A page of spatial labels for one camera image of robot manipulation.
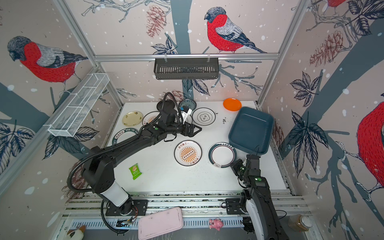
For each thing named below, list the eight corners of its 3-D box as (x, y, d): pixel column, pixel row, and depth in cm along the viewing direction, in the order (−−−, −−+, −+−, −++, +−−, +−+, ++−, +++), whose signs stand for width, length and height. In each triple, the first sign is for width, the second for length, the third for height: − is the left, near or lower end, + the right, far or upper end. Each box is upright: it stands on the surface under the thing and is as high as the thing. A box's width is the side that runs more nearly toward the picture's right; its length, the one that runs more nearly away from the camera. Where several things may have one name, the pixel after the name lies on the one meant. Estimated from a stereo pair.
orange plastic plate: (224, 111, 119) (224, 109, 117) (222, 100, 127) (222, 98, 125) (242, 111, 119) (243, 109, 117) (239, 100, 127) (240, 98, 125)
